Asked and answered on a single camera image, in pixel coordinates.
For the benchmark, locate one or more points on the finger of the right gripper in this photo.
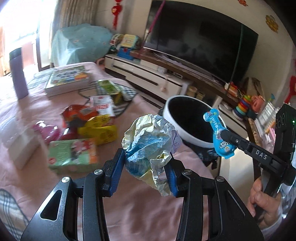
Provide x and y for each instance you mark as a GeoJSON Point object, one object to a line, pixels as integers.
{"type": "Point", "coordinates": [249, 150]}

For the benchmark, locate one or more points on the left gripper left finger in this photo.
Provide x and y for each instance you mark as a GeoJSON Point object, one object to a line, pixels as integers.
{"type": "Point", "coordinates": [56, 218]}

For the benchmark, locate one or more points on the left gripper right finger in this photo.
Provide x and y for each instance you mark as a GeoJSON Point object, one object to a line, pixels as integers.
{"type": "Point", "coordinates": [211, 208]}

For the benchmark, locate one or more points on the blue candy toy package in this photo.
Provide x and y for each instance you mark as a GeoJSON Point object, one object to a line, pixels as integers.
{"type": "Point", "coordinates": [222, 147]}

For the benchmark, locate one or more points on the green milk drink carton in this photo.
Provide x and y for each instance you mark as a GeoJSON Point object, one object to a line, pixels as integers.
{"type": "Point", "coordinates": [77, 156]}

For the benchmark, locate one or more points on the paper ball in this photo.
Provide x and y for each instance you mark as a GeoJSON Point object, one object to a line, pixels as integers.
{"type": "Point", "coordinates": [149, 145]}

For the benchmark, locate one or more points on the orange snack bag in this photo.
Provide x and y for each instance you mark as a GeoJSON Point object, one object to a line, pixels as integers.
{"type": "Point", "coordinates": [77, 115]}

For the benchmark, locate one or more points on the red white milk carton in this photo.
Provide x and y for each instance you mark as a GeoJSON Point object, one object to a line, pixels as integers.
{"type": "Point", "coordinates": [103, 104]}

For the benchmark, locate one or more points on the white round trash bin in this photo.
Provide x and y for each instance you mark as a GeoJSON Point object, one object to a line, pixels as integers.
{"type": "Point", "coordinates": [185, 113]}

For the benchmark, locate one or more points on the right hand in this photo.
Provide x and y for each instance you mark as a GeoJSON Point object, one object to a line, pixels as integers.
{"type": "Point", "coordinates": [272, 206]}

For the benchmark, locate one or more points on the pink pig toy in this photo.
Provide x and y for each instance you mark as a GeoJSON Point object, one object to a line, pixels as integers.
{"type": "Point", "coordinates": [256, 103]}

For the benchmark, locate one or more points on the pink balloon shaped package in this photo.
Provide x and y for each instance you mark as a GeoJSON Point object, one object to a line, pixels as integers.
{"type": "Point", "coordinates": [48, 133]}

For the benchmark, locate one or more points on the yellow snack bag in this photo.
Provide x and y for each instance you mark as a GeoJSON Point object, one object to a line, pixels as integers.
{"type": "Point", "coordinates": [100, 128]}

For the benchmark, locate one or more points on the white tissue box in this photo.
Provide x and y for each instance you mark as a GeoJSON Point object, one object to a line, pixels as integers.
{"type": "Point", "coordinates": [21, 142]}

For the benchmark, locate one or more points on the pink tablecloth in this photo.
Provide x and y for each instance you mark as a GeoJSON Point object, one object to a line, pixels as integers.
{"type": "Point", "coordinates": [136, 211]}

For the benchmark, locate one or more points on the green snack bag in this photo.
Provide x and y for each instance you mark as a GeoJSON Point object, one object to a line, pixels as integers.
{"type": "Point", "coordinates": [112, 90]}

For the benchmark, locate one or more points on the colourful children book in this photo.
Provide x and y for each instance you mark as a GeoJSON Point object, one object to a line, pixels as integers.
{"type": "Point", "coordinates": [67, 80]}

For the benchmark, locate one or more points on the black flat television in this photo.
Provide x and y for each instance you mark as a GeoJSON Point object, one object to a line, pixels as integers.
{"type": "Point", "coordinates": [203, 38]}

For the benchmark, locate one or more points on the white tv cabinet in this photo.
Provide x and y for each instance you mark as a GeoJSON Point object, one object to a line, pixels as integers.
{"type": "Point", "coordinates": [163, 85]}

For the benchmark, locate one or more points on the pink kettlebell toy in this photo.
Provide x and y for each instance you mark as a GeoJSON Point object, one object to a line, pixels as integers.
{"type": "Point", "coordinates": [101, 63]}

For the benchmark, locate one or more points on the purple thermos bottle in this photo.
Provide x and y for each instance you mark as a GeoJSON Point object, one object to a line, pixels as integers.
{"type": "Point", "coordinates": [16, 67]}

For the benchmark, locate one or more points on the teal covered object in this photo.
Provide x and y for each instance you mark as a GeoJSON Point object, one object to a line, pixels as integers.
{"type": "Point", "coordinates": [81, 43]}

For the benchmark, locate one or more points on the toy telephone cash register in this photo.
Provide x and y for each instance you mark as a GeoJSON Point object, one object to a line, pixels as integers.
{"type": "Point", "coordinates": [123, 44]}

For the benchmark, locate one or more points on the beige curtain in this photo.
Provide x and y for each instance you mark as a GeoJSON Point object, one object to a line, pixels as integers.
{"type": "Point", "coordinates": [70, 13]}

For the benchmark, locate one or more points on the red chinese knot decoration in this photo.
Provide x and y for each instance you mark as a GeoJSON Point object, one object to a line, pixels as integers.
{"type": "Point", "coordinates": [116, 10]}

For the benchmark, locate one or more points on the rainbow stacking ring toy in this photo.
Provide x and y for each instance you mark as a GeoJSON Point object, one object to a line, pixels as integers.
{"type": "Point", "coordinates": [240, 111]}

